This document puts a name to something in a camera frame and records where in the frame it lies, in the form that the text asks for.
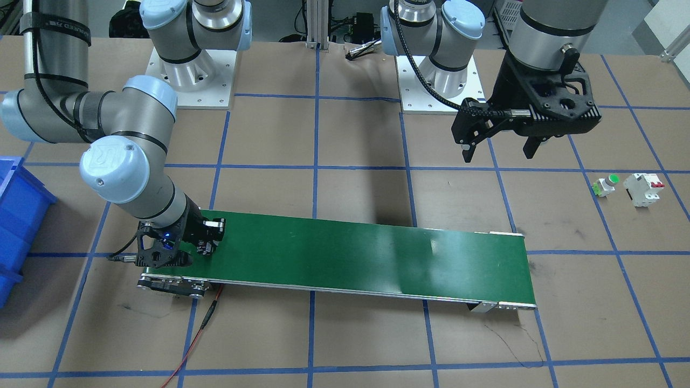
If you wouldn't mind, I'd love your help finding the blue plastic bin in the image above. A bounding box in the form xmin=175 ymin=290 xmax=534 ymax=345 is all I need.
xmin=1 ymin=156 xmax=57 ymax=307

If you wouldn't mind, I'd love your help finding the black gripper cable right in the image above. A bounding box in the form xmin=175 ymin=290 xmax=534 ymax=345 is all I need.
xmin=106 ymin=229 xmax=142 ymax=264

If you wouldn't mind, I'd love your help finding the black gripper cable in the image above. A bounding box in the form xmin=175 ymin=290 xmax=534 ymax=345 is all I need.
xmin=392 ymin=0 xmax=529 ymax=117
xmin=106 ymin=229 xmax=142 ymax=264

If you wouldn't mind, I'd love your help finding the green conveyor belt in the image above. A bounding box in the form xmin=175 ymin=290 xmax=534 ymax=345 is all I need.
xmin=138 ymin=210 xmax=536 ymax=312

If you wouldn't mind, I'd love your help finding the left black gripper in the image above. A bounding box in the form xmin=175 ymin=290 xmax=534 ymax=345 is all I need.
xmin=451 ymin=51 xmax=602 ymax=163

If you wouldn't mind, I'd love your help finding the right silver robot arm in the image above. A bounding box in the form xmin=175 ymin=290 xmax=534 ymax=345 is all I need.
xmin=2 ymin=1 xmax=252 ymax=268

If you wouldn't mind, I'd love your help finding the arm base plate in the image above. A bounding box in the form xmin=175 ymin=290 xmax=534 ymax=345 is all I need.
xmin=395 ymin=54 xmax=488 ymax=115
xmin=146 ymin=49 xmax=237 ymax=110

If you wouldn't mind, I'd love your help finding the green push button switch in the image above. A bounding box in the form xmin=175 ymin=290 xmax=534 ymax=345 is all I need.
xmin=591 ymin=174 xmax=619 ymax=197

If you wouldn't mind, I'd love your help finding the aluminium frame post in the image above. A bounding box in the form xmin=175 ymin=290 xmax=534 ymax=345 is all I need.
xmin=305 ymin=0 xmax=330 ymax=51

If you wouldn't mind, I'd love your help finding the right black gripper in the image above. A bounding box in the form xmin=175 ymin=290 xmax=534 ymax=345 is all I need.
xmin=135 ymin=197 xmax=226 ymax=268

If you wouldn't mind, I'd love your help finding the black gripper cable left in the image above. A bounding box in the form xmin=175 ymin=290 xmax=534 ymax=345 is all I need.
xmin=392 ymin=0 xmax=529 ymax=117

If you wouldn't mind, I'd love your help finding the white circuit breaker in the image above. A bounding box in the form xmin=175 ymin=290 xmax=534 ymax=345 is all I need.
xmin=623 ymin=174 xmax=665 ymax=208

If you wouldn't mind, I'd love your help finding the red conveyor power wire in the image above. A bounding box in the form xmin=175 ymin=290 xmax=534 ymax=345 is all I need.
xmin=161 ymin=285 xmax=226 ymax=388

